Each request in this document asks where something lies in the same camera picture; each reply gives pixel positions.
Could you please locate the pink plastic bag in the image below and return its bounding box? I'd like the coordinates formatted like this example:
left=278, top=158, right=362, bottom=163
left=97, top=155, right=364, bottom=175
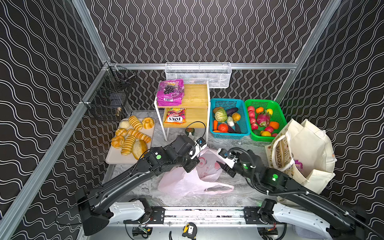
left=158, top=149, right=234, bottom=199

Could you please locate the green cabbage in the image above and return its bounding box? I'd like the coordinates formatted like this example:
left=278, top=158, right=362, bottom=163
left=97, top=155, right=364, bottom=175
left=214, top=109, right=228, bottom=123

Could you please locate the purple snack bag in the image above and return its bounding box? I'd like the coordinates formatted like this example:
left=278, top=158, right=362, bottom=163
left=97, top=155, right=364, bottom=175
left=157, top=79, right=185, bottom=107
left=295, top=160, right=303, bottom=170

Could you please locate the cream canvas tote bag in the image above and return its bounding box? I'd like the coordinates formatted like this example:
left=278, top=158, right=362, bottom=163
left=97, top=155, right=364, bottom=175
left=265, top=119, right=337, bottom=194

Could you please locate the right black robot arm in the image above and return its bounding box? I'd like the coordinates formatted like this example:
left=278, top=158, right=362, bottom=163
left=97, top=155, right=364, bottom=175
left=218, top=148, right=372, bottom=240

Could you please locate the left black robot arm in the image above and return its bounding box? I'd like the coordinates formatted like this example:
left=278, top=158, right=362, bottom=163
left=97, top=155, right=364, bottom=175
left=75, top=135, right=207, bottom=236

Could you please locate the red Fox's candy bag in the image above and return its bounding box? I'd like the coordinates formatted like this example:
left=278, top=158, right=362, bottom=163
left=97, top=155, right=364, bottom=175
left=164, top=108, right=186, bottom=125

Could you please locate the round crusty bread loaf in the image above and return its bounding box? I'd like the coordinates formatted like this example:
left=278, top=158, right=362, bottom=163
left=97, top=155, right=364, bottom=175
left=132, top=140, right=148, bottom=160

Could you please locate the pink dragon fruit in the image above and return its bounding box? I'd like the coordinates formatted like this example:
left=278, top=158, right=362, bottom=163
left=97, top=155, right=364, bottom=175
left=256, top=113, right=271, bottom=127

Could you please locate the purple eggplant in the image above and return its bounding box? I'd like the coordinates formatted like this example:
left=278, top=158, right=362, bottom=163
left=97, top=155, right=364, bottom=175
left=226, top=108, right=239, bottom=117

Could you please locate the white wooden two-tier shelf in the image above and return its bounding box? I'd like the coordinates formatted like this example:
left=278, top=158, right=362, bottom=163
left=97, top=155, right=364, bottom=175
left=154, top=83, right=211, bottom=141

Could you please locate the green plastic basket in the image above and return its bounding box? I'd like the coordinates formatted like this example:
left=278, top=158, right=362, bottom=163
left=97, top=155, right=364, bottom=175
left=245, top=100, right=287, bottom=143

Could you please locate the striped long bread roll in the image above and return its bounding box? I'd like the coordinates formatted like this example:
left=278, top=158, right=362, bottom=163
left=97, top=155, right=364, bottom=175
left=121, top=135, right=136, bottom=156

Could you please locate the teal plastic basket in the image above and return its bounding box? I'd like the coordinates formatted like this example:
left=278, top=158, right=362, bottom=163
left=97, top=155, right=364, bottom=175
left=210, top=98, right=251, bottom=140

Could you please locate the yellow black tape measure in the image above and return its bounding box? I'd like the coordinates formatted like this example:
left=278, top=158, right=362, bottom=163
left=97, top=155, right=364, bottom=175
left=182, top=223, right=198, bottom=240

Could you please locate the white wire wall basket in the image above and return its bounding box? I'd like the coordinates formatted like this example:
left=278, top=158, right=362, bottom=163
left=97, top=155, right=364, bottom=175
left=165, top=62, right=232, bottom=89

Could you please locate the black wire wall basket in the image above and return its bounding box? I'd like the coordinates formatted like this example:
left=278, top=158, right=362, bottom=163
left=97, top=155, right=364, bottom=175
left=85, top=66, right=137, bottom=122

